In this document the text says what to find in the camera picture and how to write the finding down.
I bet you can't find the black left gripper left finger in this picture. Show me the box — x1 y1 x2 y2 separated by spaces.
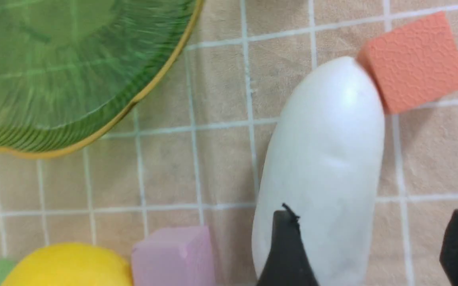
257 203 318 286

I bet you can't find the white radish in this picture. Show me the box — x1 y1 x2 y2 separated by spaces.
252 56 385 286

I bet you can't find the yellow lemon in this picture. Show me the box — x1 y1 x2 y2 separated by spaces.
2 243 133 286

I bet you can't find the pink cube block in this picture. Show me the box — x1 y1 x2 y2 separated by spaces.
131 226 216 286

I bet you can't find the beige checkered tablecloth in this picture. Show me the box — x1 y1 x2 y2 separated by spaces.
0 0 458 286

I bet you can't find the orange cube block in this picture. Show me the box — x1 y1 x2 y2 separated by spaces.
357 12 458 114

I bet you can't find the green glass plate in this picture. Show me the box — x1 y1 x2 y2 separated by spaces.
0 0 203 158

